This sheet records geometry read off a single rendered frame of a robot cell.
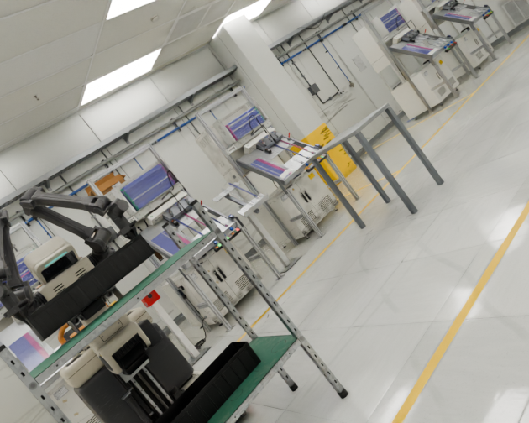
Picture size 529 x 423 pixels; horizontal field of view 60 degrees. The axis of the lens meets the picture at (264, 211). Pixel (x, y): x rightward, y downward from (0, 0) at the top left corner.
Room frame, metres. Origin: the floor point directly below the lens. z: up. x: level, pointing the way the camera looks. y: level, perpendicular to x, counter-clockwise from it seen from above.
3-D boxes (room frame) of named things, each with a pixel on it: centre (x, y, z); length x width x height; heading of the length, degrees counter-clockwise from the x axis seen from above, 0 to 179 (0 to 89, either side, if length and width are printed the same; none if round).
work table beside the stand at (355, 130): (3.88, -0.96, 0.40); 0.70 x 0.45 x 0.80; 27
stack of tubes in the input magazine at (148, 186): (4.74, 0.80, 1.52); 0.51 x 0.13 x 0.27; 122
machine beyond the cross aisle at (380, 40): (7.48, -3.32, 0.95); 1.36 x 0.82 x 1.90; 32
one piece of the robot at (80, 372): (2.60, 1.17, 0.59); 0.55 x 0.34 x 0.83; 123
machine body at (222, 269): (4.82, 0.91, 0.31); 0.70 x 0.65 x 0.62; 122
